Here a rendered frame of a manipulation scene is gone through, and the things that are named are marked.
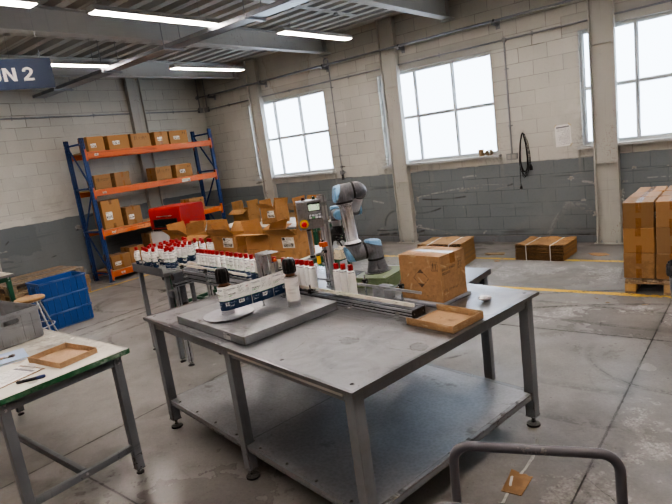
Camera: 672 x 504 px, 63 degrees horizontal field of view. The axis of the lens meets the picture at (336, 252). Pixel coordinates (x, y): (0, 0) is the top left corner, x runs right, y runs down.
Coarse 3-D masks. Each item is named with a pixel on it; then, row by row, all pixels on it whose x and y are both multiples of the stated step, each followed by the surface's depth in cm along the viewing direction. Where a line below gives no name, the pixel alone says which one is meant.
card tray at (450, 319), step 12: (432, 312) 300; (444, 312) 297; (456, 312) 294; (468, 312) 288; (480, 312) 279; (408, 324) 287; (420, 324) 280; (432, 324) 274; (444, 324) 268; (456, 324) 266; (468, 324) 273
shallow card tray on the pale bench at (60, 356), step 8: (64, 344) 338; (72, 344) 334; (40, 352) 326; (48, 352) 330; (56, 352) 331; (64, 352) 329; (72, 352) 327; (80, 352) 325; (88, 352) 316; (96, 352) 320; (32, 360) 317; (40, 360) 312; (48, 360) 318; (56, 360) 316; (64, 360) 314; (72, 360) 307
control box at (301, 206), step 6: (300, 204) 355; (306, 204) 356; (300, 210) 356; (306, 210) 356; (318, 210) 357; (300, 216) 357; (306, 216) 357; (300, 222) 357; (306, 222) 358; (312, 222) 358; (318, 222) 359; (300, 228) 358; (306, 228) 358; (312, 228) 360
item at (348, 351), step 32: (480, 288) 334; (512, 288) 325; (160, 320) 360; (320, 320) 314; (352, 320) 306; (384, 320) 299; (480, 320) 279; (256, 352) 277; (288, 352) 271; (320, 352) 265; (352, 352) 259; (384, 352) 254; (416, 352) 249; (320, 384) 232; (352, 384) 225
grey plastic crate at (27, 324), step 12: (0, 300) 402; (0, 312) 404; (12, 312) 394; (24, 312) 362; (36, 312) 369; (0, 324) 350; (12, 324) 356; (24, 324) 362; (36, 324) 369; (0, 336) 350; (12, 336) 356; (24, 336) 362; (36, 336) 368; (0, 348) 350
